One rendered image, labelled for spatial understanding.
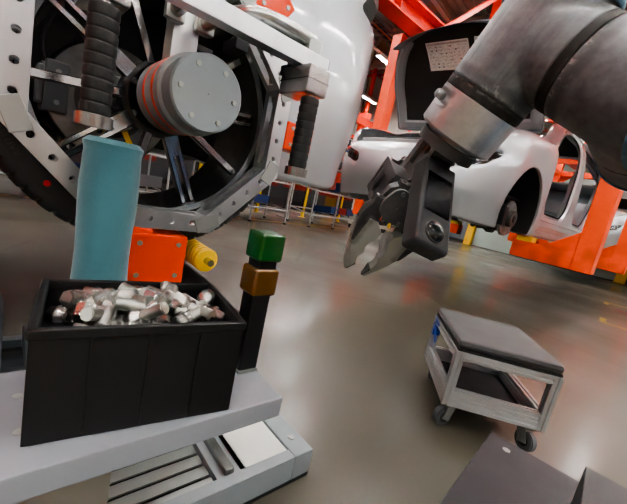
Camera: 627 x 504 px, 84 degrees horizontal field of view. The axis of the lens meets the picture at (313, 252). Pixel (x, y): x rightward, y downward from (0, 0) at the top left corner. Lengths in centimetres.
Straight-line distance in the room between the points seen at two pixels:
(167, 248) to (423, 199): 58
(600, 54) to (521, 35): 7
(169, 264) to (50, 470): 50
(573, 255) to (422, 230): 357
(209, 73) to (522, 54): 47
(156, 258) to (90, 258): 18
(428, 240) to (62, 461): 40
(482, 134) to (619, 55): 11
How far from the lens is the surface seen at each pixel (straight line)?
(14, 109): 76
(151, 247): 81
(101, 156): 65
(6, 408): 50
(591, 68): 38
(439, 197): 42
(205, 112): 67
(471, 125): 41
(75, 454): 43
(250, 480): 95
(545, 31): 40
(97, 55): 56
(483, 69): 41
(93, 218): 66
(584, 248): 391
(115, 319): 43
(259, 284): 49
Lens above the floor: 73
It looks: 10 degrees down
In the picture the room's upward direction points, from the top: 12 degrees clockwise
